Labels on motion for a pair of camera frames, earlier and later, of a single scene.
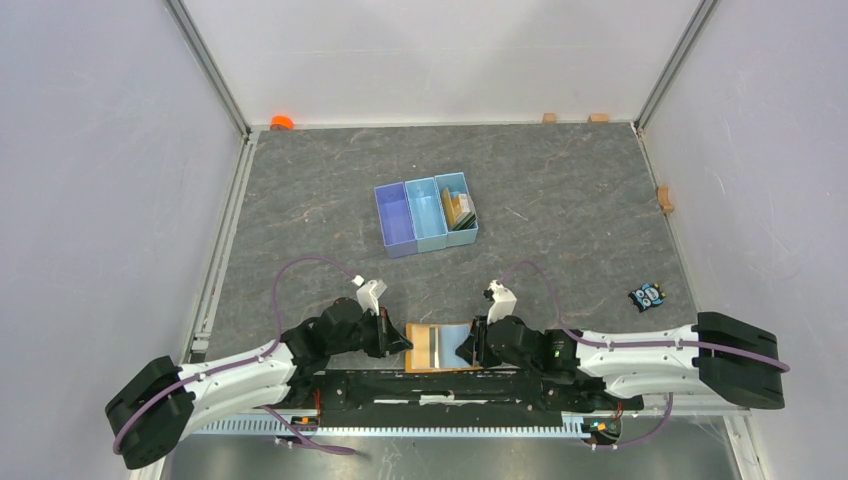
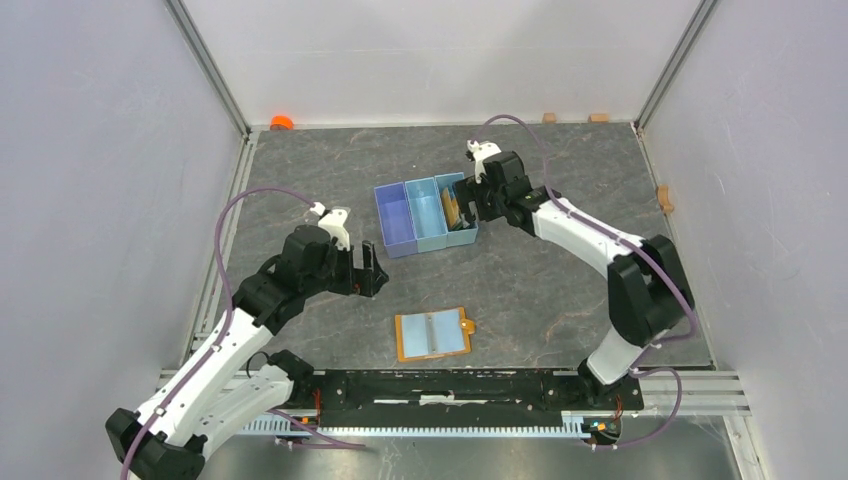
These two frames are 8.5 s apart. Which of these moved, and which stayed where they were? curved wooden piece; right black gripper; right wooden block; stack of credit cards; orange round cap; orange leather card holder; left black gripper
Moved: left black gripper; right black gripper; orange leather card holder
Stayed: curved wooden piece; orange round cap; right wooden block; stack of credit cards
